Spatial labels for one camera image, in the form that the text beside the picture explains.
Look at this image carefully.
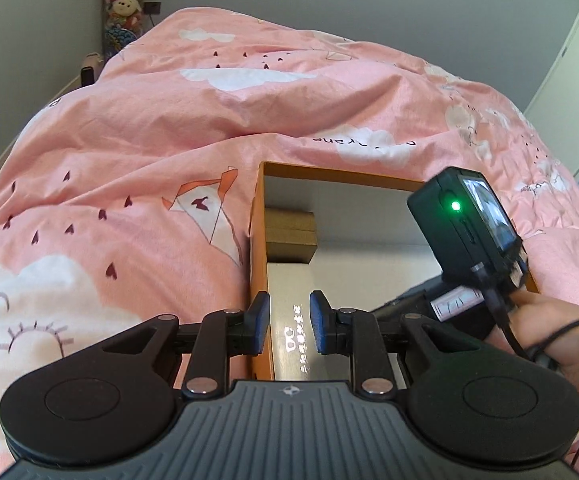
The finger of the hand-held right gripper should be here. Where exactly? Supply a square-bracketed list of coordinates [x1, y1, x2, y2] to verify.
[372, 280, 440, 322]

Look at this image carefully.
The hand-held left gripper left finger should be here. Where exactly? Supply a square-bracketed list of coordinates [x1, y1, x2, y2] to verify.
[102, 291, 272, 397]

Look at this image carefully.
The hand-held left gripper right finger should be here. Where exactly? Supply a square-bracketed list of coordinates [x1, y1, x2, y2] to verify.
[308, 290, 475, 397]

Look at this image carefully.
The orange cardboard box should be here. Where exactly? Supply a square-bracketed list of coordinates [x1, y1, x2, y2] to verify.
[247, 161, 540, 386]

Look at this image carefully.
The person's right hand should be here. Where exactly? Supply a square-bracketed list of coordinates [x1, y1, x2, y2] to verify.
[487, 291, 579, 387]

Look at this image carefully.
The small brown cardboard box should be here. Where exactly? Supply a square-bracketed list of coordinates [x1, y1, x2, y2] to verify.
[264, 208, 317, 265]

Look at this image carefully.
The pink printed blanket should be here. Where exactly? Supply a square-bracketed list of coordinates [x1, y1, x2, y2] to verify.
[0, 7, 579, 461]

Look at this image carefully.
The column of plush toys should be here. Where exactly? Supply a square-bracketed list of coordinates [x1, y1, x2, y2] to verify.
[102, 0, 149, 56]

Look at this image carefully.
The black cable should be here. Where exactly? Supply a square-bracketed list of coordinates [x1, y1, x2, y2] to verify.
[472, 260, 579, 466]

